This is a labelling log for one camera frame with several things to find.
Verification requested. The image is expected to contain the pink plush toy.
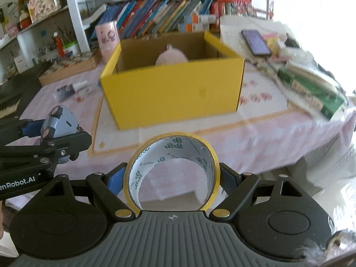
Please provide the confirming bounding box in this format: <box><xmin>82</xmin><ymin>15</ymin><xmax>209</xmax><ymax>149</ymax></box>
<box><xmin>155</xmin><ymin>44</ymin><xmax>189</xmax><ymax>66</ymax></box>

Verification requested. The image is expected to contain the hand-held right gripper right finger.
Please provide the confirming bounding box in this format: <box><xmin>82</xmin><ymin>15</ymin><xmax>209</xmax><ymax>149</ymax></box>
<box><xmin>209</xmin><ymin>163</ymin><xmax>309</xmax><ymax>220</ymax></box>

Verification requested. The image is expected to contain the red jar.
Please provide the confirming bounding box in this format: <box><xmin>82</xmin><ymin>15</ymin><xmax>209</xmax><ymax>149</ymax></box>
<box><xmin>18</xmin><ymin>10</ymin><xmax>32</xmax><ymax>30</ymax></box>

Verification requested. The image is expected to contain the row of books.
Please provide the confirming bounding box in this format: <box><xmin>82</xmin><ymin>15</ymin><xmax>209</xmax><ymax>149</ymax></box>
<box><xmin>89</xmin><ymin>0</ymin><xmax>252</xmax><ymax>39</ymax></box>

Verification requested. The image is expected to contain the white green container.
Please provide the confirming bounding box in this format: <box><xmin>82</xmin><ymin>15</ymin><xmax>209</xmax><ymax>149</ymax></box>
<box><xmin>63</xmin><ymin>42</ymin><xmax>80</xmax><ymax>57</ymax></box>

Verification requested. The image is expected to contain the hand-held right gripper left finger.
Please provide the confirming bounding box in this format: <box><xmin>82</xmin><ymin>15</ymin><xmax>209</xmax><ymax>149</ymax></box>
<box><xmin>37</xmin><ymin>165</ymin><xmax>138</xmax><ymax>221</ymax></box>

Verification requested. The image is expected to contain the red pen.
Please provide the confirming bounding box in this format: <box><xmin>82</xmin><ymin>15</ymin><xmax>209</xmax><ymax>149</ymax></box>
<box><xmin>55</xmin><ymin>32</ymin><xmax>64</xmax><ymax>57</ymax></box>

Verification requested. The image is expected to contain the small dark packet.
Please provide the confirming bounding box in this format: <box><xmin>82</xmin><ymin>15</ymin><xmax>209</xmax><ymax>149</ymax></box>
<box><xmin>54</xmin><ymin>85</ymin><xmax>75</xmax><ymax>103</ymax></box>

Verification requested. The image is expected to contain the wooden chessboard box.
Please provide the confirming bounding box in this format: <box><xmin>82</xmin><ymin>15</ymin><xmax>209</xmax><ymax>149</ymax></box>
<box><xmin>38</xmin><ymin>49</ymin><xmax>102</xmax><ymax>87</ymax></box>

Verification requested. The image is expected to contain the green book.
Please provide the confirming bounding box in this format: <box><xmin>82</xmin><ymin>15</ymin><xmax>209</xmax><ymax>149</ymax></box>
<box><xmin>278</xmin><ymin>67</ymin><xmax>348</xmax><ymax>121</ymax></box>

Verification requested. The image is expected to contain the black smartphone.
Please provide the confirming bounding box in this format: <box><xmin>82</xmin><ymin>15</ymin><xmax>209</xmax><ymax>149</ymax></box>
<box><xmin>241</xmin><ymin>29</ymin><xmax>271</xmax><ymax>56</ymax></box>

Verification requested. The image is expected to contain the blue grey gadget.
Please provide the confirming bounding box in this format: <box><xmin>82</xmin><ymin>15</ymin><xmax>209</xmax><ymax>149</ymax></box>
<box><xmin>40</xmin><ymin>105</ymin><xmax>81</xmax><ymax>164</ymax></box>

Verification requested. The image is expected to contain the black piano keyboard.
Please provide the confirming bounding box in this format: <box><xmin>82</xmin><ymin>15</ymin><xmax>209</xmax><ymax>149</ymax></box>
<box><xmin>0</xmin><ymin>82</ymin><xmax>42</xmax><ymax>120</ymax></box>

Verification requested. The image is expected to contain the floral bag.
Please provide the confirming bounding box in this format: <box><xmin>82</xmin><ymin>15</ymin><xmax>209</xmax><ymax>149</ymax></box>
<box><xmin>28</xmin><ymin>0</ymin><xmax>62</xmax><ymax>23</ymax></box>

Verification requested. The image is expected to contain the pink cup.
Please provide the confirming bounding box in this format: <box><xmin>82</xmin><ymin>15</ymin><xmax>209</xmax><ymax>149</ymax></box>
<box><xmin>95</xmin><ymin>21</ymin><xmax>121</xmax><ymax>64</ymax></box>

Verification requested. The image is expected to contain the white box red label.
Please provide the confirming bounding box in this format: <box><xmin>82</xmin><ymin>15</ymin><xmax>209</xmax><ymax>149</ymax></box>
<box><xmin>14</xmin><ymin>56</ymin><xmax>32</xmax><ymax>73</ymax></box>

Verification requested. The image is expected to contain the white bookshelf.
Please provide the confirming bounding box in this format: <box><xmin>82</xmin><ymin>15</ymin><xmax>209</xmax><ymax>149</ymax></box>
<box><xmin>0</xmin><ymin>0</ymin><xmax>267</xmax><ymax>62</ymax></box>

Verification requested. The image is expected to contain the stack of papers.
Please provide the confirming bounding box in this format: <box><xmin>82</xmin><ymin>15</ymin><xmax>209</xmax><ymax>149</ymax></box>
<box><xmin>220</xmin><ymin>15</ymin><xmax>334</xmax><ymax>89</ymax></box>

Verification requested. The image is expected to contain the yellow cardboard box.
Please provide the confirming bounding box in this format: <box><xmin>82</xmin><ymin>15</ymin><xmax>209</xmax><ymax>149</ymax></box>
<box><xmin>100</xmin><ymin>30</ymin><xmax>246</xmax><ymax>131</ymax></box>

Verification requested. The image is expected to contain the yellow tape roll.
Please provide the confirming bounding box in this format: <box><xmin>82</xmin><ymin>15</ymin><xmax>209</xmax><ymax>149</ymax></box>
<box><xmin>123</xmin><ymin>134</ymin><xmax>221</xmax><ymax>212</ymax></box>

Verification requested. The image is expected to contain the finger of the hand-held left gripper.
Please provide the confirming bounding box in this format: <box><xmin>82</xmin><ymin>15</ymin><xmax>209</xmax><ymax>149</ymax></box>
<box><xmin>0</xmin><ymin>118</ymin><xmax>45</xmax><ymax>146</ymax></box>
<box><xmin>0</xmin><ymin>133</ymin><xmax>92</xmax><ymax>176</ymax></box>

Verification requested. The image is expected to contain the pink checked desktop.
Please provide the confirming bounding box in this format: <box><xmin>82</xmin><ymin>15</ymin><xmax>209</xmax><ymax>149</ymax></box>
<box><xmin>0</xmin><ymin>14</ymin><xmax>356</xmax><ymax>198</ymax></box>

